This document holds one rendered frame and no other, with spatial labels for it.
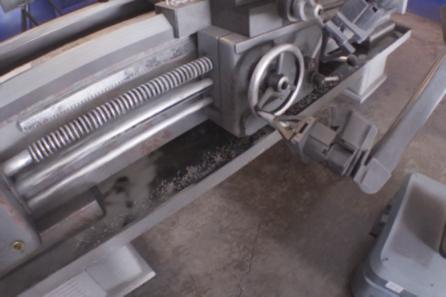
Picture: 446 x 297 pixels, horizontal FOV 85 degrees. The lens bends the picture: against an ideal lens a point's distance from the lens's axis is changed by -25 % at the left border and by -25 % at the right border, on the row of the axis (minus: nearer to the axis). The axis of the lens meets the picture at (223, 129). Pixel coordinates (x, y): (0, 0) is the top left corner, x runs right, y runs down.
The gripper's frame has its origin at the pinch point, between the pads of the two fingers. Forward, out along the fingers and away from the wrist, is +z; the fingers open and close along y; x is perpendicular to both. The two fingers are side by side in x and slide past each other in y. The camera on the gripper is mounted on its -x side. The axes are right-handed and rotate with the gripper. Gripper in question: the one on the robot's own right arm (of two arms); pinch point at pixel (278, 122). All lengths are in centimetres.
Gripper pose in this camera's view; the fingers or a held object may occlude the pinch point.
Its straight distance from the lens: 71.0
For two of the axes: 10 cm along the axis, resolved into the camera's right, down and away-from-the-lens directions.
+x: -6.5, 7.4, -1.7
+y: -3.6, -5.0, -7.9
